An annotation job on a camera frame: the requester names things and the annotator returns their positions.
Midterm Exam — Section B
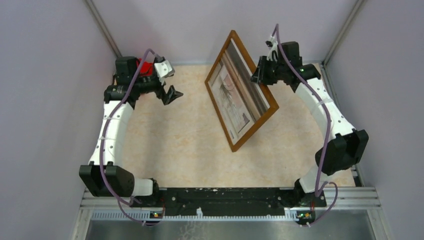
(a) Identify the aluminium front rail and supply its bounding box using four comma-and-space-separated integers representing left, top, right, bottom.
71, 186, 390, 240

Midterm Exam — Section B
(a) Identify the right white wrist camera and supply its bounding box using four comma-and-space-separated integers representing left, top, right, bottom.
265, 35, 279, 62

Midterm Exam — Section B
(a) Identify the wooden picture frame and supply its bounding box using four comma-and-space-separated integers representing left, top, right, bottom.
204, 30, 279, 153

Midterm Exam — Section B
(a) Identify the plant window photo print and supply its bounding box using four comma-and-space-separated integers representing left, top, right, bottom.
208, 39, 270, 145

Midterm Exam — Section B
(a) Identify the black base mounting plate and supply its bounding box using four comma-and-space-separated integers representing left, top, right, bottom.
132, 187, 327, 217

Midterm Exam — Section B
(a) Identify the red cloth doll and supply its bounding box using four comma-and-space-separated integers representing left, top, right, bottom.
112, 58, 157, 84

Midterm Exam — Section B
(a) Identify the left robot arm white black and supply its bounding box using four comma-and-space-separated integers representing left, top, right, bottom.
78, 56, 183, 207

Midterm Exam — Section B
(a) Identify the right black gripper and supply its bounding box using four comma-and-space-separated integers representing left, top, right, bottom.
248, 56, 286, 86

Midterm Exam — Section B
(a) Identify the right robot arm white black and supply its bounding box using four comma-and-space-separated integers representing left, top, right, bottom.
250, 37, 369, 206

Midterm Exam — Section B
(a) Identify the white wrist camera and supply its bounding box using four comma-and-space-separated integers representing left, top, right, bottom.
265, 35, 279, 62
153, 56, 175, 86

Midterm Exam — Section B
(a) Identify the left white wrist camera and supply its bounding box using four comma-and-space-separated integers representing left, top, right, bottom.
153, 56, 175, 86

